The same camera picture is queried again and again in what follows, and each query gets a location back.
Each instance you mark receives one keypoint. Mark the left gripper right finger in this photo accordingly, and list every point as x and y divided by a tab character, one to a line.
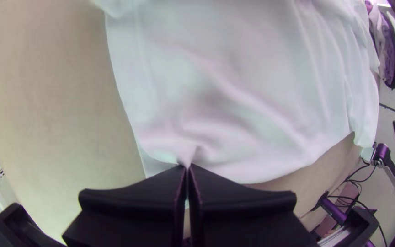
245	219

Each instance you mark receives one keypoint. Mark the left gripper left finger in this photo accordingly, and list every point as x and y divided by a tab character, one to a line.
132	216

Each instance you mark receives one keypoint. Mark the white t-shirt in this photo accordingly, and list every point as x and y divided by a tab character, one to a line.
235	85

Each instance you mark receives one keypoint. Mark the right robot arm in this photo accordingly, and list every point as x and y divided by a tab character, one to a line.
391	171

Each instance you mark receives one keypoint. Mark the heap of clothes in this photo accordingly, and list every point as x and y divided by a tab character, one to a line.
389	58

